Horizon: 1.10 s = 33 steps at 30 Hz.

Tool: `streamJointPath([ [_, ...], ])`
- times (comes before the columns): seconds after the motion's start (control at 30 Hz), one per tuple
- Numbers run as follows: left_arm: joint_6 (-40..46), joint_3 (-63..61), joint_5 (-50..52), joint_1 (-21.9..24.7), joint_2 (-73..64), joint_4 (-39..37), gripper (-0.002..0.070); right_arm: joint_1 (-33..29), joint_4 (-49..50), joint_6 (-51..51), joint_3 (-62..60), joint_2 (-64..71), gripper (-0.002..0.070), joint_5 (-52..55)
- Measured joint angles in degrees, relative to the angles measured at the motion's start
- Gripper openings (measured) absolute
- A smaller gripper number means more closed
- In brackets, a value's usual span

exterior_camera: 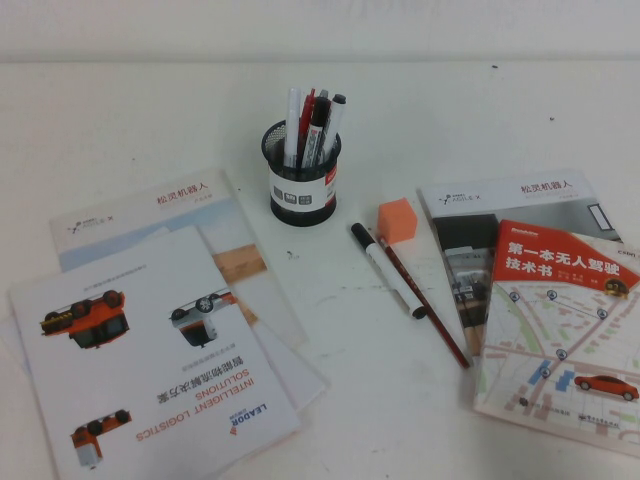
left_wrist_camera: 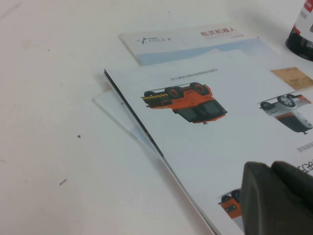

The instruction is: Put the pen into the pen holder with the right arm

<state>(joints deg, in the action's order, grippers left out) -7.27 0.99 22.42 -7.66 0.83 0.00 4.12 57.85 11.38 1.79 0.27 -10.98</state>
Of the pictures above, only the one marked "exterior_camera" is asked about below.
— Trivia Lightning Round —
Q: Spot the black marker with red label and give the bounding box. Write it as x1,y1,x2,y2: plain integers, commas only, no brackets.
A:
302,95,333,169

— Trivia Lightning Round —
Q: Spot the orange autonomous driving book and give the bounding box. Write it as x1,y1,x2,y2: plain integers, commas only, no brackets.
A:
471,218,640,457

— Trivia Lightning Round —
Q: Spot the Leador logistics brochure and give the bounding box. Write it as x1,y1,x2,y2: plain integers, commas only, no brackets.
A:
6,224,302,480

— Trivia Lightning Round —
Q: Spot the black mesh pen holder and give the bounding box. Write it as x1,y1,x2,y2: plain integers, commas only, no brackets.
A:
259,123,343,222

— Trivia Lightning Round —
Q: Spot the dark red pencil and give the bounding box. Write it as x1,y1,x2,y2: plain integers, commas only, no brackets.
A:
375,236,473,371

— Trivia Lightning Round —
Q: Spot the AgileX brochure with blue sky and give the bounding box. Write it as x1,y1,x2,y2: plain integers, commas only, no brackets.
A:
47,167,310,352

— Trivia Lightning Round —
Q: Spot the AgileX brochure with dark photo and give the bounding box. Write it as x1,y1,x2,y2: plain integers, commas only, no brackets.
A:
416,168,617,358

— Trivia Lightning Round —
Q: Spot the red pen in holder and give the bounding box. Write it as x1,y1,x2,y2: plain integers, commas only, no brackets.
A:
298,88,317,166

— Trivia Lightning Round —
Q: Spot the orange foam cube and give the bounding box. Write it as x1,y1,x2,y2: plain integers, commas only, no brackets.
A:
375,199,419,246

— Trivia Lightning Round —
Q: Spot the white marker with black cap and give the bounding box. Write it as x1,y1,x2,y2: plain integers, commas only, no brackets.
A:
349,221,428,321
322,93,348,154

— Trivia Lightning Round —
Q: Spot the white pen in holder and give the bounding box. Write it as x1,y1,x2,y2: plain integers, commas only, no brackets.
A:
284,88,303,169

